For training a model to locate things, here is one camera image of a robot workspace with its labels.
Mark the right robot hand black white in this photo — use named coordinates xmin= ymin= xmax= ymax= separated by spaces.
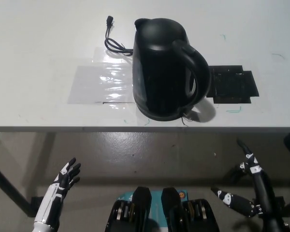
xmin=211 ymin=138 xmax=290 ymax=232

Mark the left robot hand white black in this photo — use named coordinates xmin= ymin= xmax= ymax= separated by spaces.
xmin=33 ymin=158 xmax=82 ymax=229

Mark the black electric kettle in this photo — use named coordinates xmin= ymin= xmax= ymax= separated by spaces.
xmin=131 ymin=17 xmax=212 ymax=117

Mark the black round kettle base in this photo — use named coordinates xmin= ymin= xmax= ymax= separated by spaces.
xmin=134 ymin=96 xmax=193 ymax=122

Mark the black tape patch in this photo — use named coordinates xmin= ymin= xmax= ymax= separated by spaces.
xmin=206 ymin=64 xmax=261 ymax=105

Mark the large transparent plastic sheet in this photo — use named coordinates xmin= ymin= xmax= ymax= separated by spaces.
xmin=67 ymin=63 xmax=136 ymax=105

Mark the small transparent plastic sheet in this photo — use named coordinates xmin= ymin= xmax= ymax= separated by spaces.
xmin=92 ymin=46 xmax=133 ymax=65

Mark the thin loose wire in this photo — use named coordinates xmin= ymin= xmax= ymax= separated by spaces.
xmin=180 ymin=111 xmax=194 ymax=127

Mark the black power cord with plug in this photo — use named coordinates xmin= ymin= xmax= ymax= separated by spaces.
xmin=103 ymin=15 xmax=134 ymax=57

